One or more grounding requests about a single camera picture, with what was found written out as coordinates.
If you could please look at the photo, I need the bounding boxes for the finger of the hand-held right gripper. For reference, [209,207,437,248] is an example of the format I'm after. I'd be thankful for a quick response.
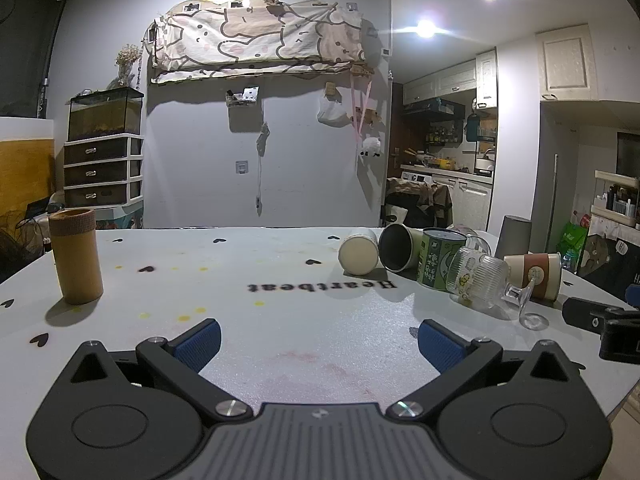
[562,297,621,332]

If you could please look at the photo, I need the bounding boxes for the clear glass cup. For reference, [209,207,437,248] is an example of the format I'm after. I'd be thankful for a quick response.
[448,226,493,256]

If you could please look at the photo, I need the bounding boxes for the dark curtain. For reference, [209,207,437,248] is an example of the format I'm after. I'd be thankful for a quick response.
[0,0,77,121]

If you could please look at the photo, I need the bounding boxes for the green plastic bag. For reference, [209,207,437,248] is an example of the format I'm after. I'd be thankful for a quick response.
[558,219,589,261]

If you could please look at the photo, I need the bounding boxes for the white storage rack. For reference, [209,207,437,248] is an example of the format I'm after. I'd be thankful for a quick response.
[589,169,640,234]

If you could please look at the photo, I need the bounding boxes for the white hanging bag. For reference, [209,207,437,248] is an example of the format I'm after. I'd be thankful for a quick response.
[317,95,349,126]

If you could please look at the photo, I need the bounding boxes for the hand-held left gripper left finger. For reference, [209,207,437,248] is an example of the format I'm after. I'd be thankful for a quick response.
[54,318,254,429]

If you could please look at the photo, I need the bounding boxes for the white wall cabinet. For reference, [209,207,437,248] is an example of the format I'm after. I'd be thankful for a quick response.
[535,23,601,102]

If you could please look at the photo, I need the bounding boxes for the brown paper cup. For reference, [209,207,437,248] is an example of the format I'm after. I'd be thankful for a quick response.
[502,252,563,302]

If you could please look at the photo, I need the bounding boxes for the range hood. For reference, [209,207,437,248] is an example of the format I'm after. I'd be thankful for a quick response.
[402,99,466,121]

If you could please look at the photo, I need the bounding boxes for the black printed bag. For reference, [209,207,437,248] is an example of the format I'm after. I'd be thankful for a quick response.
[579,232,640,292]

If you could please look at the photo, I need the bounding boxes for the pink ribbon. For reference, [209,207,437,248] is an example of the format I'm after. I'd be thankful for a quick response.
[349,72,374,142]

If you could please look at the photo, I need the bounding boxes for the printed blanket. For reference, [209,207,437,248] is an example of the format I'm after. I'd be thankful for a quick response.
[149,0,367,84]

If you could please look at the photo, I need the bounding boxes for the dark metal cup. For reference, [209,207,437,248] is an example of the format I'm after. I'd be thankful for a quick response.
[378,223,426,274]

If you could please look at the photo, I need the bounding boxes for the green printed cup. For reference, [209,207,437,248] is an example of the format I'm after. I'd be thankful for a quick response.
[417,228,469,291]

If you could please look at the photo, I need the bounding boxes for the tall bamboo cup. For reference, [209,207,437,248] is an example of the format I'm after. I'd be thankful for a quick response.
[48,208,105,306]

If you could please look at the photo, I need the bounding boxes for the white drawer unit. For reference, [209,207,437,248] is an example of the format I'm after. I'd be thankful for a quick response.
[63,133,145,207]

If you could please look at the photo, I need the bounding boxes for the white kitchen cabinets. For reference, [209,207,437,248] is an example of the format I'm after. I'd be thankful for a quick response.
[402,47,499,110]

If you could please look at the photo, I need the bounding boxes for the chair with dark cloth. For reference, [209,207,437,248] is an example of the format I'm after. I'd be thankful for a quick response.
[383,178,454,231]

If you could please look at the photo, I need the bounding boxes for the dried flower bouquet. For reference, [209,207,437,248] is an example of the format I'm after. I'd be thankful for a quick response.
[115,43,142,89]

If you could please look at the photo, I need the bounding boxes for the yellow board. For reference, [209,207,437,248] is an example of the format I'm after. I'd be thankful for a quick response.
[0,117,55,217]

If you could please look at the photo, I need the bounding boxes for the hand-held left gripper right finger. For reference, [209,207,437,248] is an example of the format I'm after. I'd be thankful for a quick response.
[387,318,594,429]

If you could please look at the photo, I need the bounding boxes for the white paper cup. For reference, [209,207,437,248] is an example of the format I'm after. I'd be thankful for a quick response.
[338,229,379,275]

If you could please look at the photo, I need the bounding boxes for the glass fish tank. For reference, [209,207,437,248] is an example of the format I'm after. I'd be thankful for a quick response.
[67,87,145,142]

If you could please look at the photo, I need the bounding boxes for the ribbed glass goblet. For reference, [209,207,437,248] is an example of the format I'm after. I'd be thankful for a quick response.
[446,247,549,331]

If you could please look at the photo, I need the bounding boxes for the grey cup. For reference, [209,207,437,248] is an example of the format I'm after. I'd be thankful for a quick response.
[494,215,531,261]

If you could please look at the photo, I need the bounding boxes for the white plush toy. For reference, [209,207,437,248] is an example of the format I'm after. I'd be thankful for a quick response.
[358,135,384,161]

